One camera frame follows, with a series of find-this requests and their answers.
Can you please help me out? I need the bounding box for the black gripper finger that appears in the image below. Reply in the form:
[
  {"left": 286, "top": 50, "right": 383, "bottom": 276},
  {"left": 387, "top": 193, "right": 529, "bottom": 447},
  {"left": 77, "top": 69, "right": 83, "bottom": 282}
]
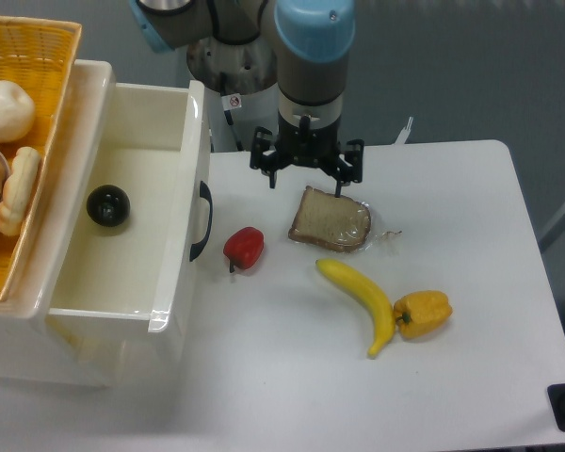
[
  {"left": 320, "top": 139, "right": 364, "bottom": 197},
  {"left": 250, "top": 126, "right": 290, "bottom": 188}
]

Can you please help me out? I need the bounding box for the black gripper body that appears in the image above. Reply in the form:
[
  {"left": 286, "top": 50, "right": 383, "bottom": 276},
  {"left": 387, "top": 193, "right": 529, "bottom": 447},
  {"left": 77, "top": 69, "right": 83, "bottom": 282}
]
[{"left": 276, "top": 115, "right": 340, "bottom": 167}]

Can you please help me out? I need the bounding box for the white drawer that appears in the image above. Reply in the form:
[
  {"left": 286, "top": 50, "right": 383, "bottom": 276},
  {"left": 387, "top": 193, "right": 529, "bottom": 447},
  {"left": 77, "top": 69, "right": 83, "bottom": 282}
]
[{"left": 49, "top": 81, "right": 210, "bottom": 339}]

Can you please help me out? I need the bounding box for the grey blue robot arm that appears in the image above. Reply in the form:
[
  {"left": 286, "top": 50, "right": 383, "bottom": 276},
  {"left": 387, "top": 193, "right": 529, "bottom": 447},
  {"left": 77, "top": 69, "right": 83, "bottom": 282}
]
[{"left": 129, "top": 1, "right": 364, "bottom": 196}]

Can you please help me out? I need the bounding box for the white drawer cabinet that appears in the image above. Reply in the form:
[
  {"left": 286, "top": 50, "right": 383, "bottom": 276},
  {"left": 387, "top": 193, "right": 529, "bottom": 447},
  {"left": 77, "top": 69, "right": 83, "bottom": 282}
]
[{"left": 0, "top": 60, "right": 189, "bottom": 386}]

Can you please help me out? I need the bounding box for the bread slice in plastic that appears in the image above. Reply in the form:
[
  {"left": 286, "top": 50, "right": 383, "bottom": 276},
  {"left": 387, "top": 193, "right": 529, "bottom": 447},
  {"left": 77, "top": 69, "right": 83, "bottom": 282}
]
[{"left": 287, "top": 185, "right": 403, "bottom": 256}]

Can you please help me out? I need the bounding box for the red bell pepper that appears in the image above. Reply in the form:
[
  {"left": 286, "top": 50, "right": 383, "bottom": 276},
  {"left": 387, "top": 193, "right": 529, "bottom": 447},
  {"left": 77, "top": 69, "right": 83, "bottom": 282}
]
[{"left": 223, "top": 227, "right": 265, "bottom": 273}]

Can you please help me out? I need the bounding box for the yellow banana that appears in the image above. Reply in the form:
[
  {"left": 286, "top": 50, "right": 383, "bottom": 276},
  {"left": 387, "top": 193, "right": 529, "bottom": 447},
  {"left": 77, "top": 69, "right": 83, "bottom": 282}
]
[{"left": 315, "top": 258, "right": 396, "bottom": 359}]

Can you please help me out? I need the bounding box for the yellow bell pepper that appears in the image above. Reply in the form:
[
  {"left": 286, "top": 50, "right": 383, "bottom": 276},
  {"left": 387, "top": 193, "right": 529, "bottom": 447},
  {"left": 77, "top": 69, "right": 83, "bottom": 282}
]
[{"left": 393, "top": 290, "right": 453, "bottom": 340}]

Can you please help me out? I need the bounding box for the black ball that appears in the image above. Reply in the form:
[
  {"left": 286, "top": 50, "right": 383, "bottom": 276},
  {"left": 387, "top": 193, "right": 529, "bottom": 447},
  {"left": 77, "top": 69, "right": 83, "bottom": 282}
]
[{"left": 86, "top": 185, "right": 131, "bottom": 227}]

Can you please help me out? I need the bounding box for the yellow wicker basket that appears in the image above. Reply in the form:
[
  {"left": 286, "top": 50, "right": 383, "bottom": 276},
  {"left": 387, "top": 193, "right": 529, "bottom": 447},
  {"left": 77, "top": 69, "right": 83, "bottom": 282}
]
[{"left": 0, "top": 16, "right": 82, "bottom": 302}]

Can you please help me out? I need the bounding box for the beige bread roll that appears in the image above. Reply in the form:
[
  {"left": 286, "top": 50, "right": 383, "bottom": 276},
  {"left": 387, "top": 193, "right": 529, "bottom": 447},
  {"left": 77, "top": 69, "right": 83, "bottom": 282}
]
[{"left": 0, "top": 147, "right": 40, "bottom": 236}]

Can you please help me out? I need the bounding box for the white round bun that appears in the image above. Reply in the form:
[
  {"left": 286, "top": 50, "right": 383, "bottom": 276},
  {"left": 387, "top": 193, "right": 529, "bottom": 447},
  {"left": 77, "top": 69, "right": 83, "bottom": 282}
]
[{"left": 0, "top": 80, "right": 36, "bottom": 143}]

